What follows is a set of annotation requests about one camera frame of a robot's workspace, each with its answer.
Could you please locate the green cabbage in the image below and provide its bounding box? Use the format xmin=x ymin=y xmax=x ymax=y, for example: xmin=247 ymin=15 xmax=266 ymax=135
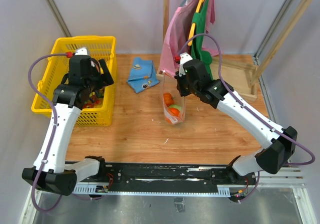
xmin=169 ymin=104 xmax=182 ymax=111

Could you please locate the clear zip bag orange zipper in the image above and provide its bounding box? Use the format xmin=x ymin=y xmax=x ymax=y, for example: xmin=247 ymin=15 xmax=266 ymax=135
xmin=160 ymin=71 xmax=186 ymax=125

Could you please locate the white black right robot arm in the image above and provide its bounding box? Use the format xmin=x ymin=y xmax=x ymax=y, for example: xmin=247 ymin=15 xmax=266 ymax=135
xmin=175 ymin=57 xmax=298 ymax=184

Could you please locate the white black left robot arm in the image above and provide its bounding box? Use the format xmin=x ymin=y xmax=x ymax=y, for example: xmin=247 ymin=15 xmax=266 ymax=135
xmin=22 ymin=54 xmax=114 ymax=196

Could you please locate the red cherry cluster with leaves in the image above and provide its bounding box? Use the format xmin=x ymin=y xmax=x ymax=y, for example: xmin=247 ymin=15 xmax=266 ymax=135
xmin=83 ymin=91 xmax=104 ymax=108

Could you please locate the yellow plastic basket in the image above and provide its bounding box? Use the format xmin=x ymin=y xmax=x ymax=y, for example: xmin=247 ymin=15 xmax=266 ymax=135
xmin=31 ymin=36 xmax=117 ymax=126

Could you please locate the blue cartoon print cloth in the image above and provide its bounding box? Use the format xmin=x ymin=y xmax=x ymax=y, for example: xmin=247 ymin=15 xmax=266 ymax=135
xmin=127 ymin=57 xmax=159 ymax=94

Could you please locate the pink hanging shirt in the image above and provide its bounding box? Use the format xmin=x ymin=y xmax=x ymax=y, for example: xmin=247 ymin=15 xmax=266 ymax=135
xmin=159 ymin=0 xmax=219 ymax=76

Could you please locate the green hanging shirt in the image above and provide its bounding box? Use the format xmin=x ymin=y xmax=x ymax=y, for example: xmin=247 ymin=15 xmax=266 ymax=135
xmin=188 ymin=0 xmax=213 ymax=78

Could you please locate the yellow clothes hanger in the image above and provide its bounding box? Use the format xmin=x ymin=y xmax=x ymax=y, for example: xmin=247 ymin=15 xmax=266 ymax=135
xmin=188 ymin=0 xmax=209 ymax=39

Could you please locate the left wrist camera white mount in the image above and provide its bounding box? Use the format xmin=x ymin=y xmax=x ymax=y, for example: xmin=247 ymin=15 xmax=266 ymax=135
xmin=66 ymin=47 xmax=90 ymax=58

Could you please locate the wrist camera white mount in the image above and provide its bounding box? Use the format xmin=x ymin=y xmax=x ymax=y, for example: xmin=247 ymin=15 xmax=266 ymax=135
xmin=174 ymin=52 xmax=193 ymax=78
xmin=66 ymin=47 xmax=90 ymax=58

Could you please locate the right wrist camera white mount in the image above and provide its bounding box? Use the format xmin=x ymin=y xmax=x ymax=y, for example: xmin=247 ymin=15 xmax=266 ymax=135
xmin=174 ymin=52 xmax=193 ymax=78

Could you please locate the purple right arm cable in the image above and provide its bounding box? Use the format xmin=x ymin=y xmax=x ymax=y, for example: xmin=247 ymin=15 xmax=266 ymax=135
xmin=178 ymin=33 xmax=316 ymax=165

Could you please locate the wooden clothes rack frame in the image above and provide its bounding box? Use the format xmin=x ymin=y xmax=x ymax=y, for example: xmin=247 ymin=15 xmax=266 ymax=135
xmin=156 ymin=0 xmax=320 ymax=103

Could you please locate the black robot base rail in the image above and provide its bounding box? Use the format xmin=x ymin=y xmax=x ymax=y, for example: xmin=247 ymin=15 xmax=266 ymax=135
xmin=72 ymin=162 xmax=258 ymax=202

